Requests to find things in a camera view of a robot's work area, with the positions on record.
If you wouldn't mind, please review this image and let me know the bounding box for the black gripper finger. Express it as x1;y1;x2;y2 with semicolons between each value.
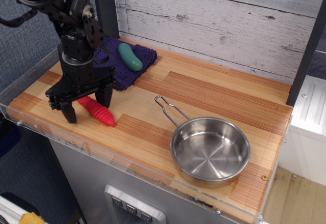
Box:
95;83;113;108
59;101;77;124

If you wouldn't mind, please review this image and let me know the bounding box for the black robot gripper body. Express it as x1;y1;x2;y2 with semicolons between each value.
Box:
45;55;116;109

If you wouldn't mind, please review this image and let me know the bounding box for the red handled metal fork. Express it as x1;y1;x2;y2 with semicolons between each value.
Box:
77;96;116;126

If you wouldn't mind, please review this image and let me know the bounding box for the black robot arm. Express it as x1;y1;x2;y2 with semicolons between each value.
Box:
1;0;116;124

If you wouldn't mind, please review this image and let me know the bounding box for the purple folded cloth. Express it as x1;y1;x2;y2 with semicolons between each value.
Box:
94;38;157;91

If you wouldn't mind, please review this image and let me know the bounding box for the green toy pickle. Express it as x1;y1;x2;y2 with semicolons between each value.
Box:
118;43;143;72

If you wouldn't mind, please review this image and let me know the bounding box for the clear acrylic table guard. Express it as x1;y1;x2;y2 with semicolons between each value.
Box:
0;17;293;224

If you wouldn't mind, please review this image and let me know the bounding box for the silver toy fridge cabinet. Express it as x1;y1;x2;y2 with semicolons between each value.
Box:
50;140;263;223

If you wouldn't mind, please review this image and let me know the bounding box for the yellow object bottom left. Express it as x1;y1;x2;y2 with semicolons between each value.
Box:
19;212;45;224

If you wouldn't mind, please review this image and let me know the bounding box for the small steel saucepan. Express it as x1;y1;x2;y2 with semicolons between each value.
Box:
154;95;252;189

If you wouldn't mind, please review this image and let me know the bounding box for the white ribbed box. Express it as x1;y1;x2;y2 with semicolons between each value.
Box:
278;75;325;185

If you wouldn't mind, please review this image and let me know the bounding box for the dark vertical post left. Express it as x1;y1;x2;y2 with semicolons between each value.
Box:
95;0;120;39

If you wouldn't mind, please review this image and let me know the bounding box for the dark vertical post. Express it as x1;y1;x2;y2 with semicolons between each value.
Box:
286;0;325;106
95;0;120;39

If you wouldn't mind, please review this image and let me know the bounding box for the dark vertical post right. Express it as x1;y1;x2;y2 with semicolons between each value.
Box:
286;0;325;106

